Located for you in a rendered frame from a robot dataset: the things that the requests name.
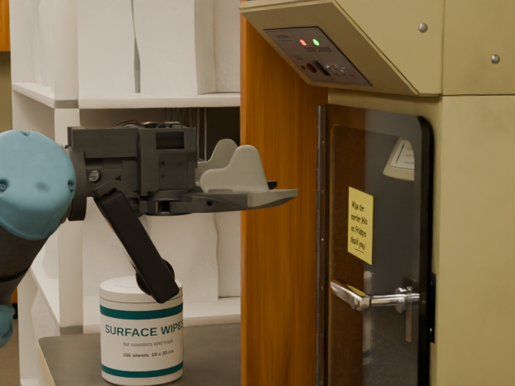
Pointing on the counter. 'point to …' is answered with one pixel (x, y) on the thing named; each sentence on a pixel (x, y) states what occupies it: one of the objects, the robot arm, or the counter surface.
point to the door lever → (359, 301)
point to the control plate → (298, 54)
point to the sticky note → (360, 224)
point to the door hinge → (317, 240)
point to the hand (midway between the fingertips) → (274, 195)
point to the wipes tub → (139, 335)
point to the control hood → (367, 38)
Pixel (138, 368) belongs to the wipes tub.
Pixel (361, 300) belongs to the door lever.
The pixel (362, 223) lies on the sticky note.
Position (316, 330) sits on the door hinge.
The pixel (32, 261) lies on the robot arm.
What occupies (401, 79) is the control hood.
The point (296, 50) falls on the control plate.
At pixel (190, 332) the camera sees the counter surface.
